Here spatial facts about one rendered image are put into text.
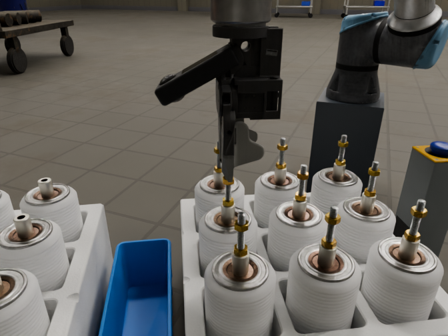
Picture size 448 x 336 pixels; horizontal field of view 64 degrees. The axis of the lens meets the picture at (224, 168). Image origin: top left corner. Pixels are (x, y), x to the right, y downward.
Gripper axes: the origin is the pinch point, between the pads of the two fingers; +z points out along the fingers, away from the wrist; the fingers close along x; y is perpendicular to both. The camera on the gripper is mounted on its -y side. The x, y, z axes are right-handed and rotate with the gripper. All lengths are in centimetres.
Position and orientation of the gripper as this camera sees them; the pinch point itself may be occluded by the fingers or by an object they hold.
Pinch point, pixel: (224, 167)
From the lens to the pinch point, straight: 54.2
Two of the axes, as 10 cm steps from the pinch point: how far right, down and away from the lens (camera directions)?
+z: 0.0, 9.0, 4.4
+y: 10.0, -0.4, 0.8
